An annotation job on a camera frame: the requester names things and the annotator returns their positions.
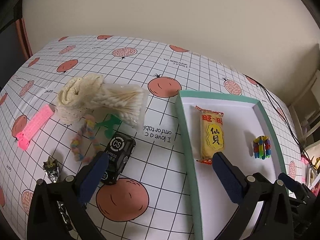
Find rainbow pipe cleaner ring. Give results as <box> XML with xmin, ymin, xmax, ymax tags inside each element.
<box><xmin>70</xmin><ymin>114</ymin><xmax>104</xmax><ymax>163</ymax></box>

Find black toy car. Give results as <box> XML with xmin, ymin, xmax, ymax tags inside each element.
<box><xmin>101</xmin><ymin>132</ymin><xmax>136</xmax><ymax>185</ymax></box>

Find green plastic figure toy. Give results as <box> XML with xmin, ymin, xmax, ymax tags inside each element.
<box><xmin>95</xmin><ymin>114</ymin><xmax>122</xmax><ymax>139</ymax></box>

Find pink plastic comb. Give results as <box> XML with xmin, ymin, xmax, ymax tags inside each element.
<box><xmin>16</xmin><ymin>105</ymin><xmax>54</xmax><ymax>151</ymax></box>

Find cream lace scrunchie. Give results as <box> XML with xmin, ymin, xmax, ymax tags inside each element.
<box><xmin>55</xmin><ymin>74</ymin><xmax>104</xmax><ymax>125</ymax></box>

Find bag of cotton swabs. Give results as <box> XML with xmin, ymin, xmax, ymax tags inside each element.
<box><xmin>87</xmin><ymin>83</ymin><xmax>149</xmax><ymax>132</ymax></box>

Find multicoloured building block toy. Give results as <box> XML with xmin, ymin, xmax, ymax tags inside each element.
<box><xmin>253</xmin><ymin>135</ymin><xmax>271</xmax><ymax>160</ymax></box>

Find yellow rice cracker packet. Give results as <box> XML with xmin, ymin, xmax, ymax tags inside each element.
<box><xmin>195</xmin><ymin>106</ymin><xmax>225</xmax><ymax>165</ymax></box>

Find teal rimmed white tray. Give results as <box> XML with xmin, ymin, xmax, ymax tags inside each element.
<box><xmin>175</xmin><ymin>90</ymin><xmax>286</xmax><ymax>239</ymax></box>

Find white shelf unit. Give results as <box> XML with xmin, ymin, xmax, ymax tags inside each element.
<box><xmin>289</xmin><ymin>69</ymin><xmax>319</xmax><ymax>144</ymax></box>

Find pomegranate print grid tablecloth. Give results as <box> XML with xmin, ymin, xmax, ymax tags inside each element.
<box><xmin>0</xmin><ymin>35</ymin><xmax>304</xmax><ymax>240</ymax></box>

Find black cables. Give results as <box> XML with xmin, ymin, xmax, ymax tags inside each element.
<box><xmin>243</xmin><ymin>74</ymin><xmax>316</xmax><ymax>167</ymax></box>

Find orange wooden frame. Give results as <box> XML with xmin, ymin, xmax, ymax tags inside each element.
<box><xmin>15</xmin><ymin>18</ymin><xmax>33</xmax><ymax>60</ymax></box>

